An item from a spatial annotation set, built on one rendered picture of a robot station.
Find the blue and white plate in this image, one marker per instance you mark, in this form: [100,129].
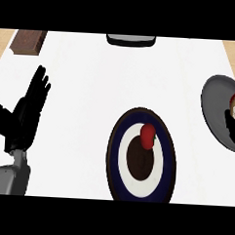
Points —
[140,185]

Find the grey round plate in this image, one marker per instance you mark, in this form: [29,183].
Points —
[216,105]

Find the brown rectangular block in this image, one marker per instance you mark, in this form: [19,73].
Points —
[27,41]

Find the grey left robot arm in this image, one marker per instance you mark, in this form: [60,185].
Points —
[12,179]

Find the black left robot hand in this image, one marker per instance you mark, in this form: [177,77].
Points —
[25,118]

